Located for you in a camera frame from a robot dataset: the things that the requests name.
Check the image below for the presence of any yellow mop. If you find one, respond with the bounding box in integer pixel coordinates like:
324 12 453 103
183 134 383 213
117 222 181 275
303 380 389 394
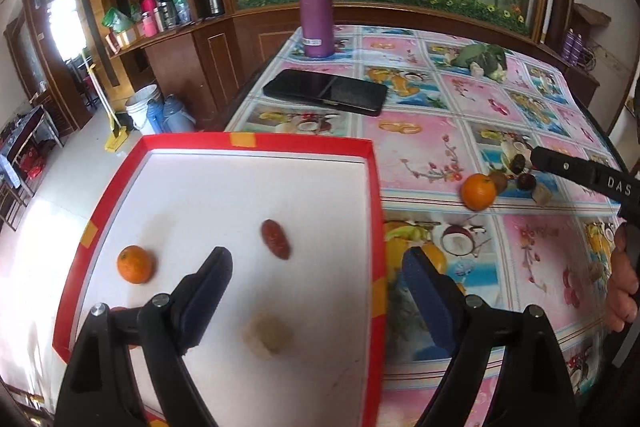
82 52 131 152

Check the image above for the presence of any wooden door frame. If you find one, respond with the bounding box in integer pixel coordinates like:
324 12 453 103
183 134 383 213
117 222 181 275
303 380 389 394
20 0 96 128

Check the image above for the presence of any orange tangerine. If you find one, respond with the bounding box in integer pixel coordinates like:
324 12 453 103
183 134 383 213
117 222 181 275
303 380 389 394
116 245 155 284
460 173 498 212

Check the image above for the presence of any blue thermos jug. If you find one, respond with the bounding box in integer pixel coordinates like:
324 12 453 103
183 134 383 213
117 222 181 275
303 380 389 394
146 99 166 135

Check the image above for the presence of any brown wooden partition cabinet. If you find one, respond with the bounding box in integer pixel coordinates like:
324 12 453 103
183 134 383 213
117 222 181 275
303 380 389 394
107 2 601 132

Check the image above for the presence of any grey-blue thermos jug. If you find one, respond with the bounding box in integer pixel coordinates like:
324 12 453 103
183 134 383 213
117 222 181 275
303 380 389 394
162 94 197 134

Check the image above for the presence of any dark side table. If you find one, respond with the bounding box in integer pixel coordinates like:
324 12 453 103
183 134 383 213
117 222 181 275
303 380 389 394
0 104 66 188

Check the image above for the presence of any shiny red date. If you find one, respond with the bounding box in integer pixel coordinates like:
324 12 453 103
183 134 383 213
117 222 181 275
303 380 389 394
260 219 292 262

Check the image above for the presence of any wooden chair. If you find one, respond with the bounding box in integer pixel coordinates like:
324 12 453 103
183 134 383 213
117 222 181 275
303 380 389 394
0 177 36 233

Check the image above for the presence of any purple thermos bottle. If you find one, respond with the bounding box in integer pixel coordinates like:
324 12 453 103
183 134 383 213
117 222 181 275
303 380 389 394
295 0 335 59

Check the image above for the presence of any red and white box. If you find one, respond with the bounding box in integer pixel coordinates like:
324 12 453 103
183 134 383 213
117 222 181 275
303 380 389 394
106 27 143 55

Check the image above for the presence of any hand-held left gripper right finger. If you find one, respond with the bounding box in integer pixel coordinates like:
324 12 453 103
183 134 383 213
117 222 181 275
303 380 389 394
402 246 586 427

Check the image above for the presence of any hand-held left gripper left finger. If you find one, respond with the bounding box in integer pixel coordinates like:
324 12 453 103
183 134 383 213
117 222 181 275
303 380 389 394
54 246 234 427

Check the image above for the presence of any white plastic bucket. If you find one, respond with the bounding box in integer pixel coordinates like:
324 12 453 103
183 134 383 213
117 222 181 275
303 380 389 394
125 84 163 135

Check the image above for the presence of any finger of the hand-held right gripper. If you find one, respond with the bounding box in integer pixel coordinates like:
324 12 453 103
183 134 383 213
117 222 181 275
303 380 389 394
531 146 601 190

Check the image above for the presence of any green leafy vegetable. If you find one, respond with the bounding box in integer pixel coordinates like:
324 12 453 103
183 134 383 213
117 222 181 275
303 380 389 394
450 43 513 82

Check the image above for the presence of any person's right hand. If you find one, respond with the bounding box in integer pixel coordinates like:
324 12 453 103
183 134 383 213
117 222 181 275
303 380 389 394
607 223 640 334

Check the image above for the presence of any floral printed tablecloth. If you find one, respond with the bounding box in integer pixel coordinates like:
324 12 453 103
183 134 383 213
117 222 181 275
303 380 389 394
222 24 626 427

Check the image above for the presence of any black smartphone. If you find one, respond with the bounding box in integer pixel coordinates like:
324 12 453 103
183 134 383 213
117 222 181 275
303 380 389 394
262 68 389 118

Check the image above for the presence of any dark steel thermos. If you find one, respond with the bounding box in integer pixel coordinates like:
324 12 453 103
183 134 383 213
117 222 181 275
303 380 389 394
152 0 176 30

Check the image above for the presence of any pink water bottle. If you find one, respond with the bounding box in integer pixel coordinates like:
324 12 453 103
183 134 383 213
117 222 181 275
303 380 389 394
141 0 157 36

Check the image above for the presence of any green plastic bag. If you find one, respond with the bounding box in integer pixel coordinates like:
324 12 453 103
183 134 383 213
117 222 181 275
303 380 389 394
102 7 135 32

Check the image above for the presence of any red tray with white base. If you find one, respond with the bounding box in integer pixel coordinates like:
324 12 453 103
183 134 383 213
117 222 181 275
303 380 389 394
52 132 388 427

